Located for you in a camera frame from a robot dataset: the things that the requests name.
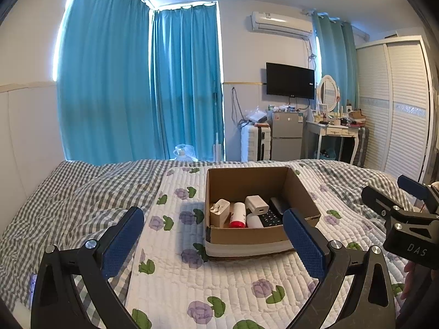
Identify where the black remote control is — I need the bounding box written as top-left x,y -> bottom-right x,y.
259,197 -> 289,227

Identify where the white plug adapter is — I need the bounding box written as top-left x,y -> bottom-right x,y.
245,195 -> 269,215

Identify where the white plastic bottle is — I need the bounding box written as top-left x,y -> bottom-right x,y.
246,213 -> 263,229

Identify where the white bottle red cap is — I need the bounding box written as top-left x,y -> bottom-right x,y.
229,202 -> 246,229

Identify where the white power adapter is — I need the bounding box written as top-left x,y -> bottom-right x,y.
210,199 -> 230,228

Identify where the person right hand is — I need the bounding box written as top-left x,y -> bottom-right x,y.
401,262 -> 417,300

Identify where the white dressing table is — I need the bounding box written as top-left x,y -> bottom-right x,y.
305,121 -> 359,165

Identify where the white louvred wardrobe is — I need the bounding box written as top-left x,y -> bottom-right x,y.
356,36 -> 434,181

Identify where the floral white quilt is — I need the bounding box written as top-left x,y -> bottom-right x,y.
126,160 -> 408,328

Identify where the oval vanity mirror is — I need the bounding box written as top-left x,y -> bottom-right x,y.
316,74 -> 341,111

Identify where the silver mini fridge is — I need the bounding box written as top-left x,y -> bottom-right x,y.
271,111 -> 303,161

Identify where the open cardboard box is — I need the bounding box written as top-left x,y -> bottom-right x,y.
204,166 -> 321,258

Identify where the white suitcase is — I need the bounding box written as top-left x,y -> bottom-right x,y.
240,123 -> 271,162

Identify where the teal curtain right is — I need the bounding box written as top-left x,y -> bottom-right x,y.
312,12 -> 359,108

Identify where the white air conditioner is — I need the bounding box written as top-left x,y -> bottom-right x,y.
251,11 -> 313,39

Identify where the clear plastic bag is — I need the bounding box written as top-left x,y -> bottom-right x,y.
173,144 -> 198,162

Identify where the blue curtain left panel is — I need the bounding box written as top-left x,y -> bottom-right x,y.
57,0 -> 159,165

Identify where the blue curtain panel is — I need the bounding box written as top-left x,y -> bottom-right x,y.
150,4 -> 224,161
57,0 -> 159,165

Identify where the blue curtain middle panel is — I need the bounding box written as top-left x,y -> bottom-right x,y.
150,4 -> 224,161

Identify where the black wall television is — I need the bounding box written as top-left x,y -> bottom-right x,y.
266,63 -> 315,100

